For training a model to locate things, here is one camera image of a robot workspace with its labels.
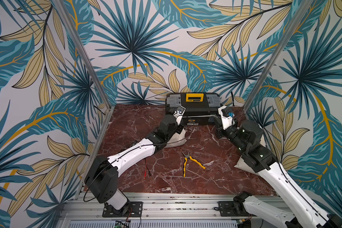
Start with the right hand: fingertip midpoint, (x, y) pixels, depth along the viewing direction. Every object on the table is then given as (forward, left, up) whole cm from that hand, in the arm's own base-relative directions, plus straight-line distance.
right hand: (207, 119), depth 64 cm
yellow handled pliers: (-1, +6, -36) cm, 37 cm away
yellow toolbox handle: (+35, 0, -16) cm, 38 cm away
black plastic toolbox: (+30, -4, -23) cm, 38 cm away
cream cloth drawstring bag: (+4, +12, -21) cm, 24 cm away
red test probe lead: (-8, +33, -38) cm, 51 cm away
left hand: (+12, +12, -12) cm, 21 cm away
